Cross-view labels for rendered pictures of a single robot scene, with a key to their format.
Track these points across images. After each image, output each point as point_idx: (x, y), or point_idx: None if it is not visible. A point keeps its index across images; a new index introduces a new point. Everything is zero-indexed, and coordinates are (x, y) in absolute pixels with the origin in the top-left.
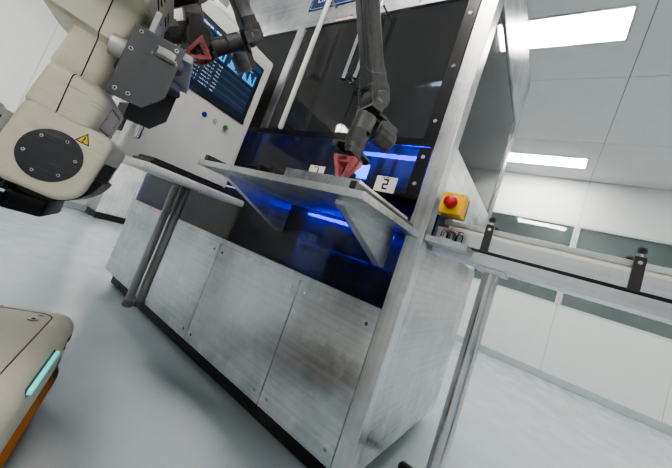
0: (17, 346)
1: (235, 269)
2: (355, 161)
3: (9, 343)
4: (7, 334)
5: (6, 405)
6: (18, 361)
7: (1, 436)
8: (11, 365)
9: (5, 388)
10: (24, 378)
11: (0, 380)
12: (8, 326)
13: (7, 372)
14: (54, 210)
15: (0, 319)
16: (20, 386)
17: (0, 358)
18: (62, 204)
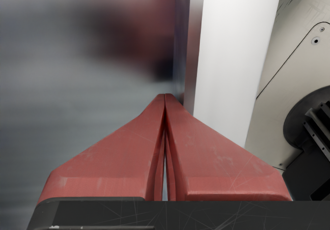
0: (257, 103)
1: None
2: (220, 164)
3: (259, 107)
4: (256, 119)
5: (282, 40)
6: (263, 84)
7: (279, 24)
8: (269, 79)
9: (281, 54)
10: (264, 67)
11: (281, 63)
12: (251, 130)
13: (274, 71)
14: (327, 184)
15: (251, 139)
16: (268, 59)
17: (271, 89)
18: (317, 200)
